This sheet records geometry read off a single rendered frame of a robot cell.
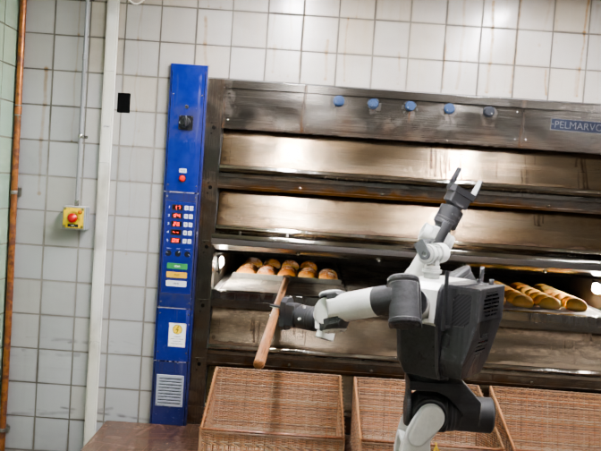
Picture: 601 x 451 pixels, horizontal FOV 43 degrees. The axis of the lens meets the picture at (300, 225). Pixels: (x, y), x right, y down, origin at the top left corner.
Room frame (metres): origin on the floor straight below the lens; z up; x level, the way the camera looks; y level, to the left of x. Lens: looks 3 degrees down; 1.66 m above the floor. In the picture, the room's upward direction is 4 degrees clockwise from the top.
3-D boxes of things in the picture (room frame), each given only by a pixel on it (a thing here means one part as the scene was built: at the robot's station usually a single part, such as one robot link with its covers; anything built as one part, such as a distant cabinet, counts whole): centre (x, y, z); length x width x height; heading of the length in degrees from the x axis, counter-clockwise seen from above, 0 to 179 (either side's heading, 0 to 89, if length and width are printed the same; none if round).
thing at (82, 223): (3.26, 0.97, 1.46); 0.10 x 0.07 x 0.10; 89
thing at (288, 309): (2.73, -0.01, 1.19); 0.12 x 0.10 x 0.13; 54
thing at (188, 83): (4.22, 0.51, 1.07); 1.93 x 0.16 x 2.15; 179
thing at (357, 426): (3.02, -0.55, 0.72); 0.56 x 0.49 x 0.28; 90
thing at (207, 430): (3.02, 0.05, 0.72); 0.56 x 0.49 x 0.28; 90
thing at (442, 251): (2.43, -0.44, 1.46); 0.10 x 0.07 x 0.09; 144
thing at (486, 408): (2.41, -0.52, 1.00); 0.28 x 0.13 x 0.18; 89
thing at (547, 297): (3.72, -1.11, 1.21); 0.61 x 0.48 x 0.06; 179
